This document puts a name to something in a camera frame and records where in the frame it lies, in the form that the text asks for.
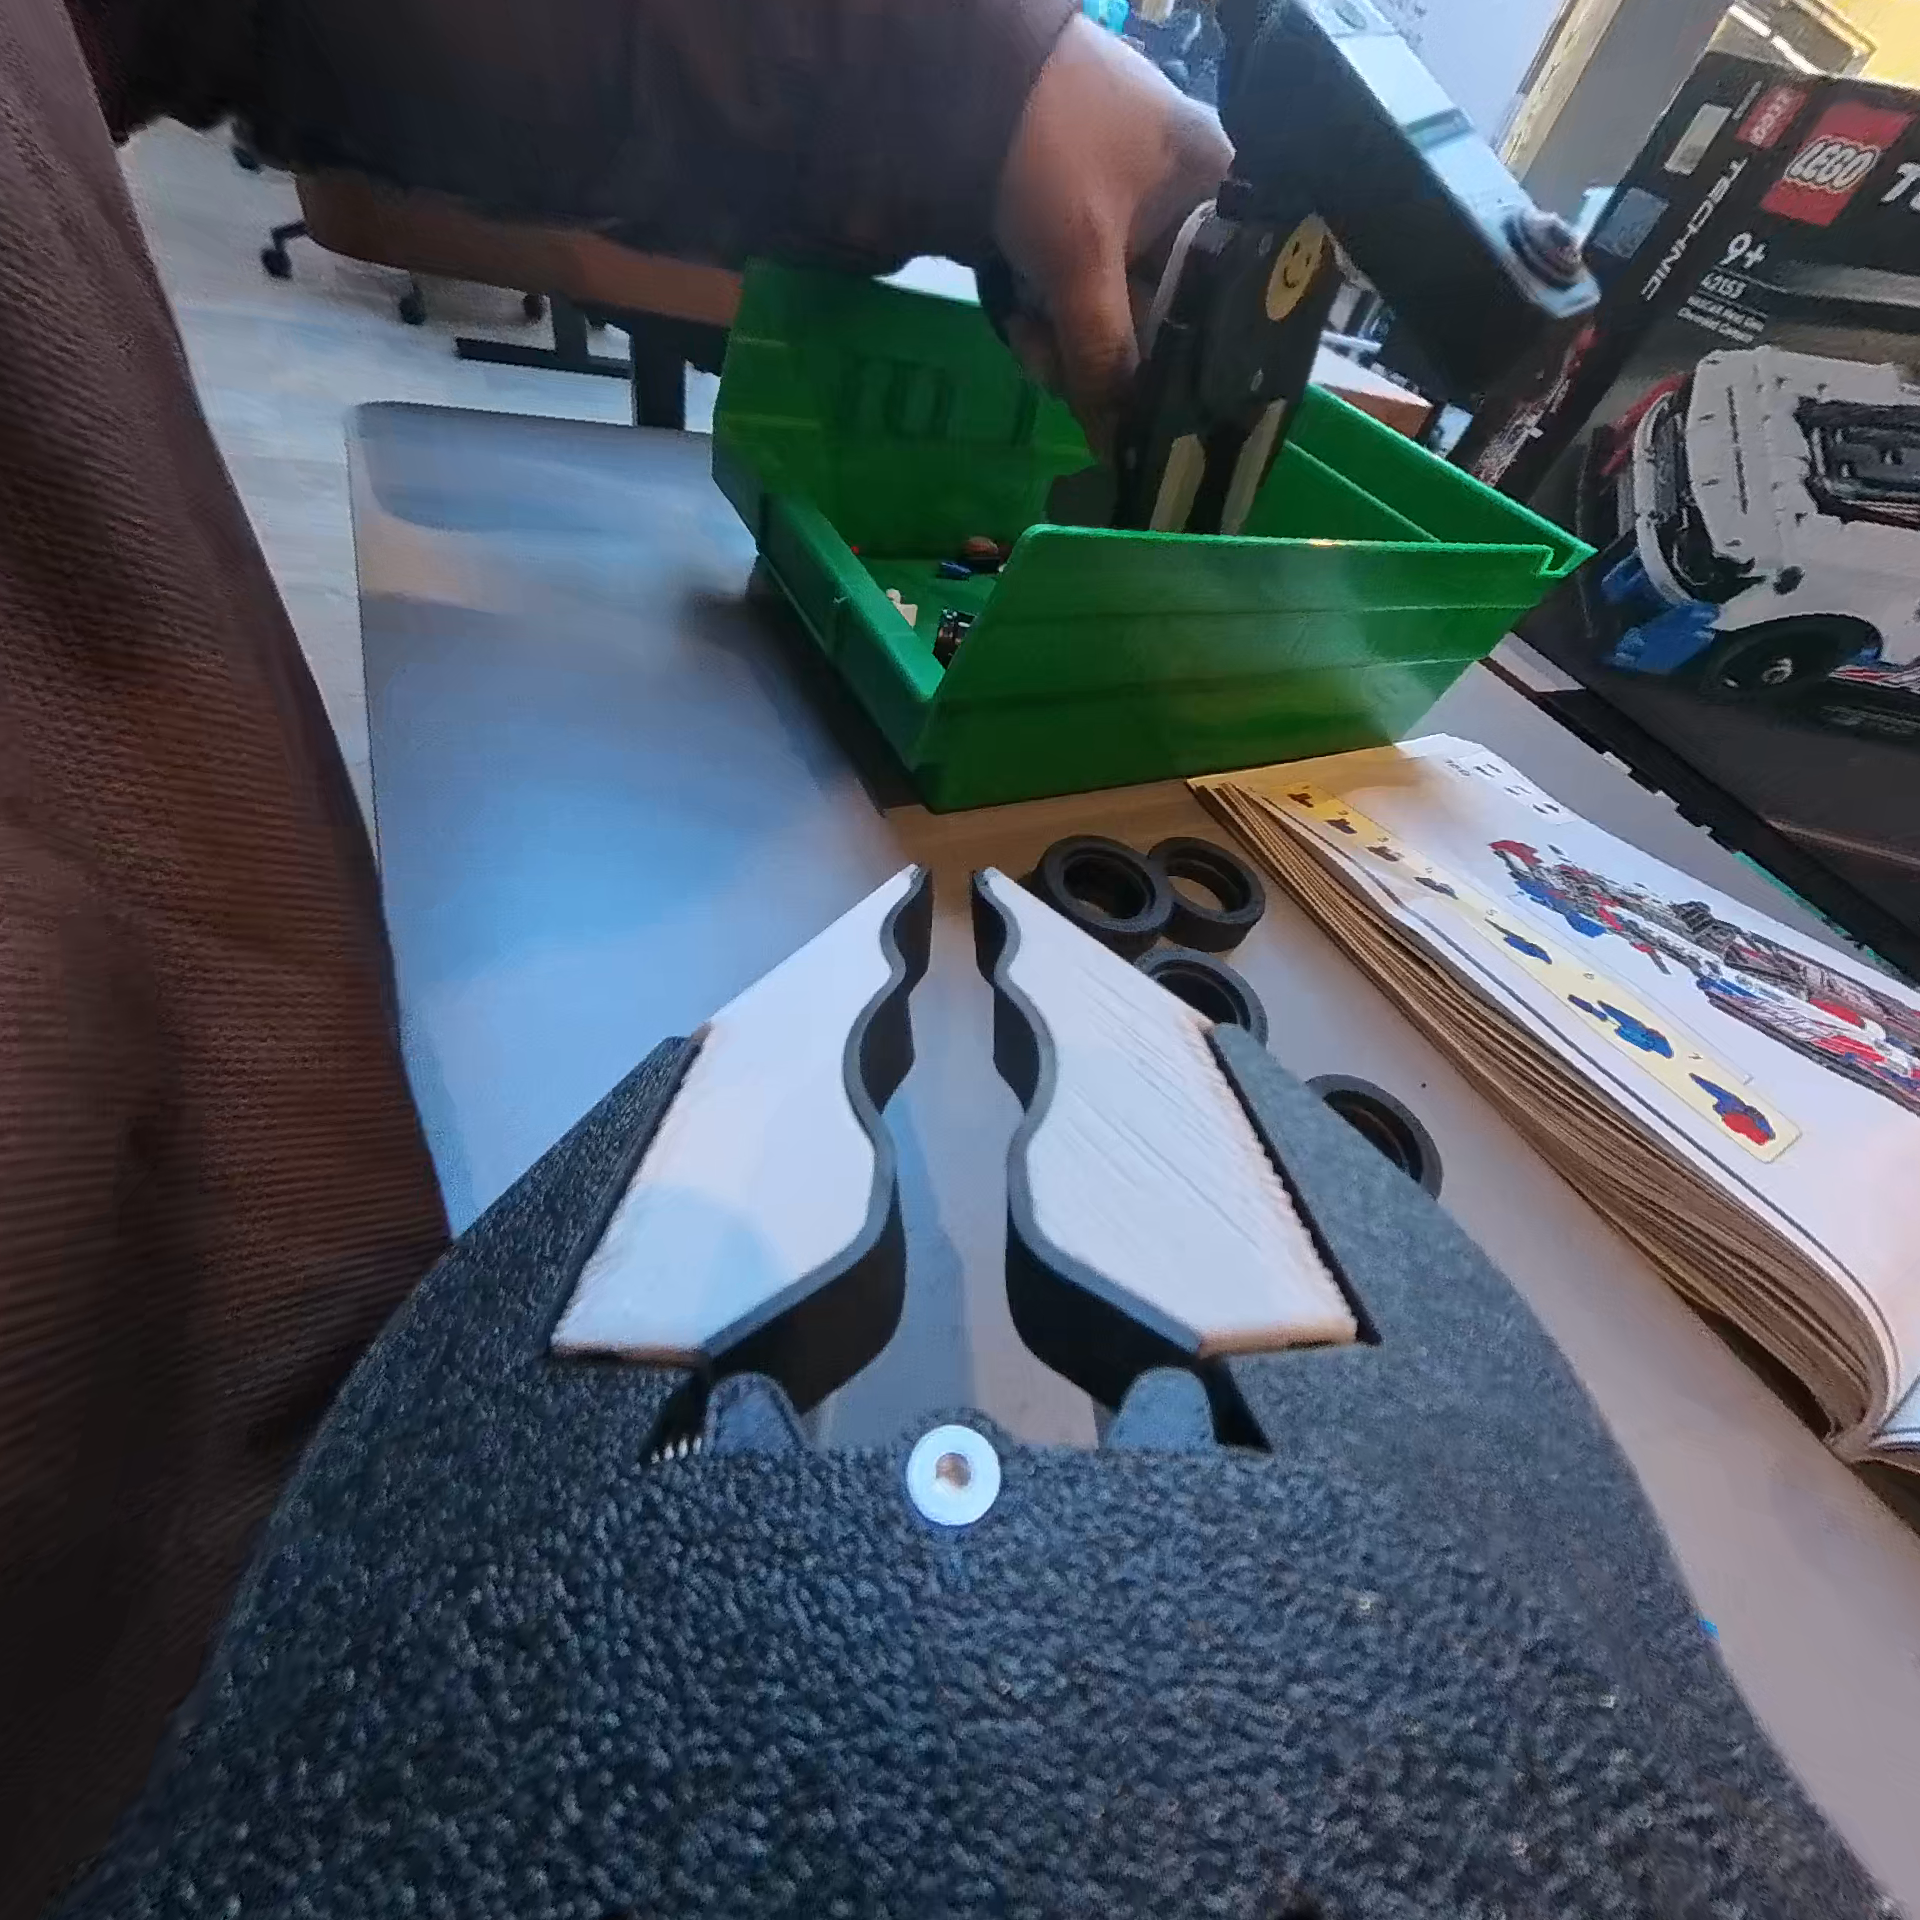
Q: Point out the wooden table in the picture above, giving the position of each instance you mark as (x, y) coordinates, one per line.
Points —
(451, 241)

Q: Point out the black toy car box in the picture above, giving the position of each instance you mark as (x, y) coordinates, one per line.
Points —
(1770, 494)

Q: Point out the black rubber toy tire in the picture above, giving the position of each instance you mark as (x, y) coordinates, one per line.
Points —
(1418, 1147)
(1244, 915)
(1244, 1009)
(1051, 885)

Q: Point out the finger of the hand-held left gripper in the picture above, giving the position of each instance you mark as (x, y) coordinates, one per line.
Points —
(1250, 465)
(1173, 480)

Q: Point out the person's left hand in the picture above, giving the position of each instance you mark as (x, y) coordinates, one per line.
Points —
(1095, 195)

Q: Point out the green plastic bin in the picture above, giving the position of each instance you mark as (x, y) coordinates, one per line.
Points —
(1201, 675)

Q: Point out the thick building instruction booklet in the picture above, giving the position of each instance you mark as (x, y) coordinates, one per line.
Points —
(1845, 1142)

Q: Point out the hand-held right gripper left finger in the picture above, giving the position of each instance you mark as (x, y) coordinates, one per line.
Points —
(734, 1185)

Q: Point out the small brick pieces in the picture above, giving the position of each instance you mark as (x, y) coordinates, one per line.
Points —
(979, 559)

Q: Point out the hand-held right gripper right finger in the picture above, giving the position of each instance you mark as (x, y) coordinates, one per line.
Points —
(1172, 1185)

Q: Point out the grey desk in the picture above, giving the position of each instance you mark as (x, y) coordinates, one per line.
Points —
(601, 750)

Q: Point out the person's brown sweater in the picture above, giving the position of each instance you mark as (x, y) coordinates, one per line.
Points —
(149, 902)

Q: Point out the person's left forearm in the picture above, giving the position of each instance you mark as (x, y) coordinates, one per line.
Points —
(601, 105)

